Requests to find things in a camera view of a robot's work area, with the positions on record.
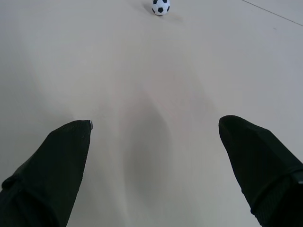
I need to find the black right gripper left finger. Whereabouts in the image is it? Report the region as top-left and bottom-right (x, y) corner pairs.
(0, 120), (94, 227)

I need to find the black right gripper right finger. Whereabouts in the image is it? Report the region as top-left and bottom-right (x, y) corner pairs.
(218, 115), (303, 227)

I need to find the small black-white soccer ball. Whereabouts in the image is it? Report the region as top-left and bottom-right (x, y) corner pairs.
(151, 0), (171, 16)

